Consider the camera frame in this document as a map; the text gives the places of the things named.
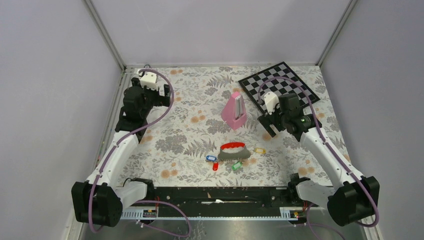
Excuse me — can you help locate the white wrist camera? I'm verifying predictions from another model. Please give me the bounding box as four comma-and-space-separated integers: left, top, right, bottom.
138, 70, 159, 91
263, 91, 279, 115

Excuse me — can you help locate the floral table mat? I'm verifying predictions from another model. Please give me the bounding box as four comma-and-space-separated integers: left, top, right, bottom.
117, 66, 331, 187

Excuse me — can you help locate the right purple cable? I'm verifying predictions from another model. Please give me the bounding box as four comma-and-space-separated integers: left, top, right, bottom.
256, 76, 381, 228

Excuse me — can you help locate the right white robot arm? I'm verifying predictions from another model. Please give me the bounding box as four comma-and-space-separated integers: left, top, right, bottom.
259, 91, 380, 226

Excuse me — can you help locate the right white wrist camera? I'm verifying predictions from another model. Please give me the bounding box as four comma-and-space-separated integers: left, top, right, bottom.
263, 91, 279, 115

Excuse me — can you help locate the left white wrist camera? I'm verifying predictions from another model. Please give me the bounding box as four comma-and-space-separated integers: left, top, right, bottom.
138, 70, 159, 91

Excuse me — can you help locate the blue tag key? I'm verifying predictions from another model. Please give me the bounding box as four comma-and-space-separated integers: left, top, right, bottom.
205, 155, 218, 163

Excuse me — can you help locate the pink transparent box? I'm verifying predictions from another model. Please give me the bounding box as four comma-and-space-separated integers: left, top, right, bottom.
221, 91, 248, 130

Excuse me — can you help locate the red tag key bunch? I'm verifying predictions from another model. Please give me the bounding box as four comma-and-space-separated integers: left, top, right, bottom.
215, 142, 251, 164

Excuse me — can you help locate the black white checkerboard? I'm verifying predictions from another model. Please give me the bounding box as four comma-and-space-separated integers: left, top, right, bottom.
238, 62, 320, 124

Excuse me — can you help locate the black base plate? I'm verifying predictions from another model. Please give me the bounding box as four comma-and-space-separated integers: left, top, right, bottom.
124, 186, 310, 220

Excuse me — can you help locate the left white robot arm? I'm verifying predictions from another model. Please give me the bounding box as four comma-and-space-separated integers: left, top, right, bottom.
71, 77, 174, 227

